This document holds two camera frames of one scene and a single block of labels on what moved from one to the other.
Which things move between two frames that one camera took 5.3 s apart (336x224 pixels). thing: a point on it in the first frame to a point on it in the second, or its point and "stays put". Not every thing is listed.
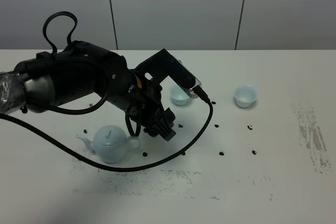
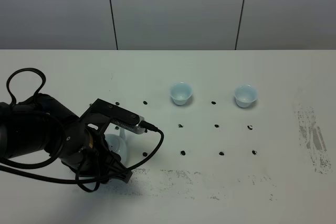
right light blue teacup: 245,95 stays put
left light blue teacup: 177,96 stays put
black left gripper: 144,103 to 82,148
